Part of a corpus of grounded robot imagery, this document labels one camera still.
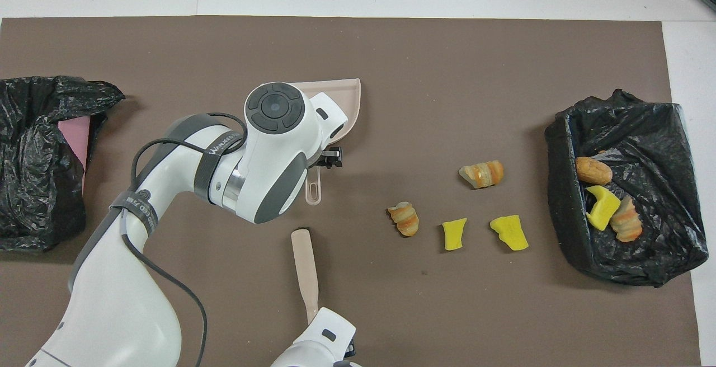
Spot wide yellow sponge piece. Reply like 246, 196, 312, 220
489, 214, 530, 252

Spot notched yellow sponge piece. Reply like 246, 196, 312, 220
585, 185, 621, 232

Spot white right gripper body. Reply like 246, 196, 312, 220
302, 307, 359, 365

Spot short tan croissant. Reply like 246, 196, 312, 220
387, 201, 420, 238

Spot brown table mat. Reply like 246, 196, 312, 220
0, 16, 703, 367

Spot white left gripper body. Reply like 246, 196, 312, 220
309, 92, 351, 148

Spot pale flaky pastry piece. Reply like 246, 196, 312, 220
610, 195, 644, 243

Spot black garbage bag lined bin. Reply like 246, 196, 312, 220
545, 88, 709, 288

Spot long pale striped croissant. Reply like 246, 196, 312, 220
458, 159, 505, 190

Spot narrow yellow sponge piece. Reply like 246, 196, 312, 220
441, 217, 468, 252

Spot brown bread roll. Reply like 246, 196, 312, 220
576, 156, 614, 186

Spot beige plastic dustpan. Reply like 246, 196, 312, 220
291, 78, 362, 206

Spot beige hand brush black bristles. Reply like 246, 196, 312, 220
290, 227, 321, 326

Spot pink box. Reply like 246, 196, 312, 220
57, 115, 92, 194

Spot black garbage bag over pink box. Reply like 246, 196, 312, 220
0, 75, 126, 253

